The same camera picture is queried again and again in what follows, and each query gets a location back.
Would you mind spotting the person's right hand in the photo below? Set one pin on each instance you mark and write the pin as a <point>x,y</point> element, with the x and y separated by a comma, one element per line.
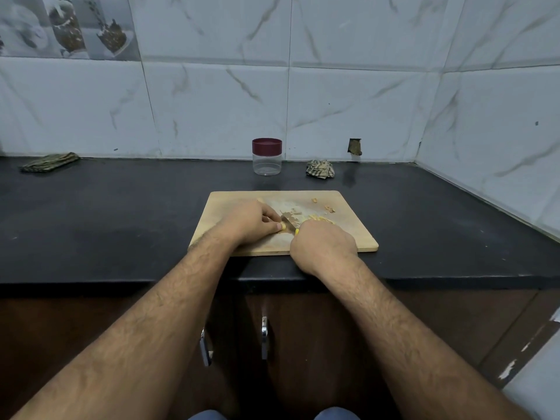
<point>322,247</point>

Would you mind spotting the brown wooden cabinet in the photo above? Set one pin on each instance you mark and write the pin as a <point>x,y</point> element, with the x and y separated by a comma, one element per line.
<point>490,336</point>

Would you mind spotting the clear jar maroon lid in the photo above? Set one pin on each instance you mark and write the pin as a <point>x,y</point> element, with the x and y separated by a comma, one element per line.
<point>268,166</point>

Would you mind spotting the decorative picture tiles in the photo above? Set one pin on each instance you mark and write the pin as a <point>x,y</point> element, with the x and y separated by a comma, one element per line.
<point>66,26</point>

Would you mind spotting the person's left hand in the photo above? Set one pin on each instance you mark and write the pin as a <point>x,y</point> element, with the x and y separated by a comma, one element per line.
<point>249,224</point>

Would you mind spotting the small ginger peel scraps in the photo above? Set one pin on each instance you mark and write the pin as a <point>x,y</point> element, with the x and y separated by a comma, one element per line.
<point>324,205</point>

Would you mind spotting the person's left forearm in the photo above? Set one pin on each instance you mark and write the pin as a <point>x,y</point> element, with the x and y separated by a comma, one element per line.
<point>114,345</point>

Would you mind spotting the folded green cloth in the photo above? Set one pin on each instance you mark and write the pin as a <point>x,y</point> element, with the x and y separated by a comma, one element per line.
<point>50,161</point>

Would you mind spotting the black countertop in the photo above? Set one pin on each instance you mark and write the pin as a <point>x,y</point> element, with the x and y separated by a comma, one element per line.
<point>87,227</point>

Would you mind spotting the person's blue clothing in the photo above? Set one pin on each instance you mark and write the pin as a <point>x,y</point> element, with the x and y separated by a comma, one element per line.
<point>271,414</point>

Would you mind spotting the wooden cutting board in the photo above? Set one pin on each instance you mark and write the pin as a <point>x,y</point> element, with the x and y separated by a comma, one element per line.
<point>210,223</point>

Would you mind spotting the person's right forearm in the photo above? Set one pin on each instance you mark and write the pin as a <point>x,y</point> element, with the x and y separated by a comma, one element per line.
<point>429,350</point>

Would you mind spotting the crumpled patterned cloth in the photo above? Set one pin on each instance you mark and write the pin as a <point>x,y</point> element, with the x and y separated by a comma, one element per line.
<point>320,169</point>

